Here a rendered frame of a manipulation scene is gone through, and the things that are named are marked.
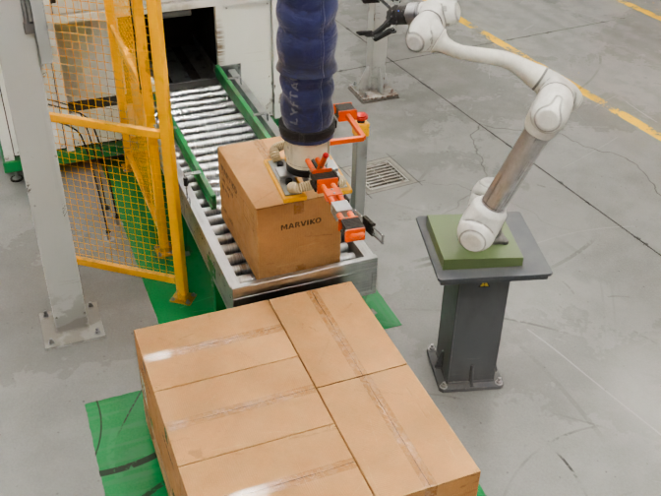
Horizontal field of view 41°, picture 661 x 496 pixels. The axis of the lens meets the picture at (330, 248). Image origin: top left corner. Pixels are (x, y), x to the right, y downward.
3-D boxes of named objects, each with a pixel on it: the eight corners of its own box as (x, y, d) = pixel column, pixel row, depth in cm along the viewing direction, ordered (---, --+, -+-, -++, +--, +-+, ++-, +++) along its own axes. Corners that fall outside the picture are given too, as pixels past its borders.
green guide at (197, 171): (135, 88, 565) (133, 75, 560) (150, 86, 568) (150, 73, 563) (197, 213, 443) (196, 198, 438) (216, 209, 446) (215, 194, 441)
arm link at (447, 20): (424, -6, 341) (411, 10, 333) (461, -8, 333) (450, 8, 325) (429, 20, 347) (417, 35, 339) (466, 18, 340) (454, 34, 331)
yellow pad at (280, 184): (263, 163, 374) (263, 153, 371) (285, 160, 376) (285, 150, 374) (283, 204, 347) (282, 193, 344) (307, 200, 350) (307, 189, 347)
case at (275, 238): (221, 217, 442) (216, 146, 419) (296, 202, 454) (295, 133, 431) (259, 283, 396) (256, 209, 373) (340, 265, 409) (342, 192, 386)
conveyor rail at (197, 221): (133, 109, 572) (129, 83, 562) (140, 108, 574) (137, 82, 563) (232, 321, 397) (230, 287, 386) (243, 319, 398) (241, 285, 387)
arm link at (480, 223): (491, 239, 375) (480, 267, 358) (457, 220, 376) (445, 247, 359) (584, 93, 327) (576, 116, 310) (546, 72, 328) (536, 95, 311)
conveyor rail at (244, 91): (228, 95, 593) (227, 69, 582) (236, 94, 594) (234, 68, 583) (364, 290, 417) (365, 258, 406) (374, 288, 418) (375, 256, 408)
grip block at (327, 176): (309, 183, 341) (309, 170, 338) (332, 180, 343) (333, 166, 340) (315, 194, 334) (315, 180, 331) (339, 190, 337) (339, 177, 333)
